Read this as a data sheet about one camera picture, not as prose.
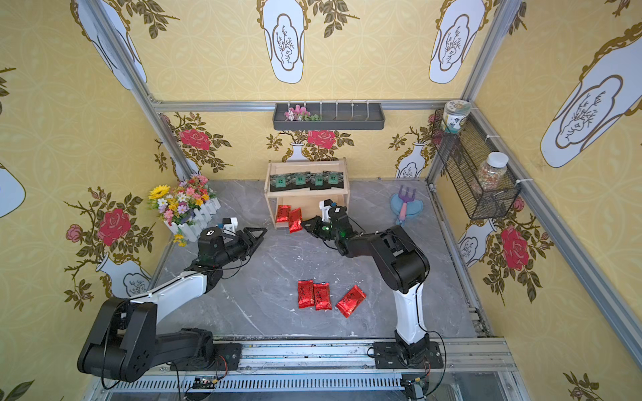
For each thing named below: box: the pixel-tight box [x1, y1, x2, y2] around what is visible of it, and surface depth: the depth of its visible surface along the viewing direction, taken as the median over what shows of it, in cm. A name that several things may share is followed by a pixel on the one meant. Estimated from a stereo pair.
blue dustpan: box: [390, 192, 424, 227], surface depth 112 cm
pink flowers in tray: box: [284, 104, 322, 122], surface depth 89 cm
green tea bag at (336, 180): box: [328, 170, 345, 189], surface depth 94 cm
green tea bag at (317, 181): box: [309, 172, 332, 191], surface depth 94 cm
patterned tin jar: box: [443, 98, 473, 134], surface depth 87 cm
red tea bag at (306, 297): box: [297, 279, 316, 309], surface depth 86 cm
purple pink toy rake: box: [398, 185, 417, 225], surface depth 115 cm
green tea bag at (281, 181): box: [270, 173, 293, 192], surface depth 94 cm
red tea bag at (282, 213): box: [275, 204, 292, 223], surface depth 106 cm
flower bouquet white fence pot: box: [147, 174, 221, 248], surface depth 95 cm
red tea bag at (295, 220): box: [288, 207, 303, 234], surface depth 97 cm
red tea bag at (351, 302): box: [336, 284, 367, 319], surface depth 85 cm
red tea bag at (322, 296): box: [313, 282, 332, 311], surface depth 85 cm
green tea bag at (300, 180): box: [290, 171, 311, 189], surface depth 94 cm
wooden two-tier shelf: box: [264, 157, 351, 230], surface depth 98 cm
